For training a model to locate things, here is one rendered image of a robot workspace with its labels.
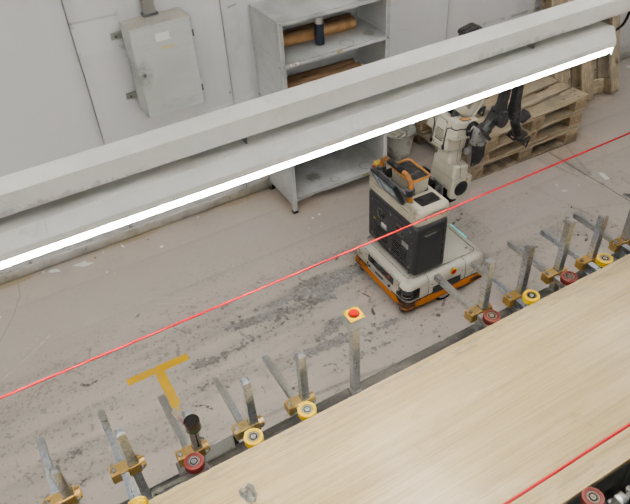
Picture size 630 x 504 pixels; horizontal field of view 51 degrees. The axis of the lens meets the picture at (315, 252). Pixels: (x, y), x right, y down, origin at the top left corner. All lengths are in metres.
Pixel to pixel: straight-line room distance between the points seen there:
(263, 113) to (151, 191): 0.31
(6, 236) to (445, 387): 1.97
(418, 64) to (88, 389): 3.17
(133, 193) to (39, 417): 2.96
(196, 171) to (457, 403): 1.72
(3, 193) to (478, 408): 2.06
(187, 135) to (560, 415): 1.99
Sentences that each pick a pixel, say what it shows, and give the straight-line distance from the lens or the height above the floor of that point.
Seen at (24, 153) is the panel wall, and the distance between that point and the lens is 4.79.
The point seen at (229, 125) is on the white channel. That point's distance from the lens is 1.51.
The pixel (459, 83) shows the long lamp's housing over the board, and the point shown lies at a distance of 1.84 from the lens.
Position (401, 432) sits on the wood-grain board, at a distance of 2.76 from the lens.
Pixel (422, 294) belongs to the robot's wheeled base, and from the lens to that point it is 4.33.
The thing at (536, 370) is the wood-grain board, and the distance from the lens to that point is 3.04.
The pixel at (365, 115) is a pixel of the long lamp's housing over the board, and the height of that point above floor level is 2.37.
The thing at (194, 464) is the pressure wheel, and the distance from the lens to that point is 2.74.
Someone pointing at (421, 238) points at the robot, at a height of 0.61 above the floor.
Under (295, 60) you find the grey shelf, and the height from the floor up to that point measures 1.26.
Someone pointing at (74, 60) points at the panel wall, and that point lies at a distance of 4.61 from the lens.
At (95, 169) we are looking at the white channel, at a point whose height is 2.45.
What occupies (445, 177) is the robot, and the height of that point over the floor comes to 0.80.
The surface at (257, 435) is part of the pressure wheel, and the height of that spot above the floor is 0.90.
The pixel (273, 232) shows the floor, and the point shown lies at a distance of 5.10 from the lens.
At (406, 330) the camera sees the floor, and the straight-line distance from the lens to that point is 4.32.
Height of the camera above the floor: 3.19
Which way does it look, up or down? 41 degrees down
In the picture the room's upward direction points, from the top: 4 degrees counter-clockwise
